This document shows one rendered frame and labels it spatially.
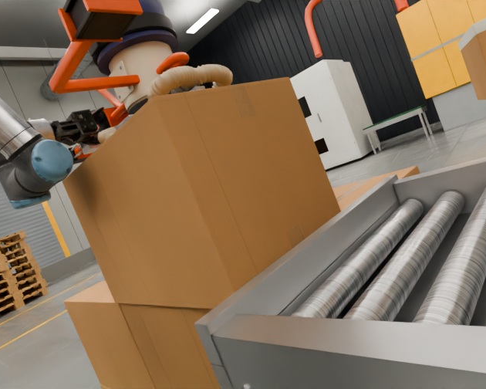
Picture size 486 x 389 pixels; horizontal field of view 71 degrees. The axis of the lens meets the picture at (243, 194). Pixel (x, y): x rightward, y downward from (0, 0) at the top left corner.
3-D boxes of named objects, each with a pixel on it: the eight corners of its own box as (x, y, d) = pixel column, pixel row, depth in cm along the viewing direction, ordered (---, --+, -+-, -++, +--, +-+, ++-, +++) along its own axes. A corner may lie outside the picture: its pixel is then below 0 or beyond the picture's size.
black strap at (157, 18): (193, 28, 90) (187, 13, 90) (113, 25, 74) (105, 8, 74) (153, 69, 106) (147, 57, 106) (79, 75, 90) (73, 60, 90)
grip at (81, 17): (143, 11, 52) (130, -20, 51) (89, 8, 46) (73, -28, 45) (121, 42, 58) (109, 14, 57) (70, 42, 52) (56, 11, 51)
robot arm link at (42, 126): (35, 157, 96) (21, 126, 95) (53, 153, 100) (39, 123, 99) (43, 147, 90) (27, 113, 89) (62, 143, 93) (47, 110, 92)
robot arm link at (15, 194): (25, 203, 81) (2, 155, 80) (8, 216, 88) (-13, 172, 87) (62, 192, 89) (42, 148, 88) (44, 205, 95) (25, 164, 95)
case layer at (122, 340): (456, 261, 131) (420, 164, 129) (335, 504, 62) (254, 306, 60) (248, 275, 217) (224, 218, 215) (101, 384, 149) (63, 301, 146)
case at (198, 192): (347, 224, 87) (289, 76, 84) (241, 311, 60) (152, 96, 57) (210, 248, 131) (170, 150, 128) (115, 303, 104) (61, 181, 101)
